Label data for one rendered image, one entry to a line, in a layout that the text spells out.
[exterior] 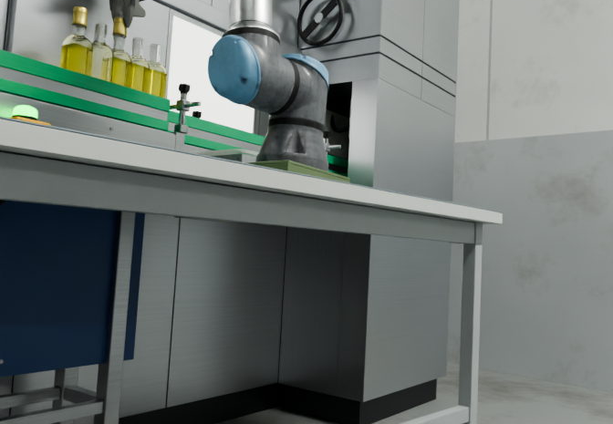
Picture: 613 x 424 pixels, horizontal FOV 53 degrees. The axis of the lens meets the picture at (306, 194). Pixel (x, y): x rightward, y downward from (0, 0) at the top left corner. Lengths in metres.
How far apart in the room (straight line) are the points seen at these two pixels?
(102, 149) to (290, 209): 0.43
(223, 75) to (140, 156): 0.32
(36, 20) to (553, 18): 2.81
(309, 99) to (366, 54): 1.10
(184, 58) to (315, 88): 0.83
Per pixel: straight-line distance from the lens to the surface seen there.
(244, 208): 1.11
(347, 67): 2.36
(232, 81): 1.16
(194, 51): 2.06
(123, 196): 0.96
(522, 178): 3.62
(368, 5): 2.39
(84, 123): 1.42
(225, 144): 1.87
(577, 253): 3.49
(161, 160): 0.95
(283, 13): 2.49
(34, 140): 0.85
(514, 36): 3.85
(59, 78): 1.43
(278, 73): 1.20
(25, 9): 1.72
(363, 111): 2.27
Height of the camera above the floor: 0.61
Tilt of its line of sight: 5 degrees up
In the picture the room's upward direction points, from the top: 3 degrees clockwise
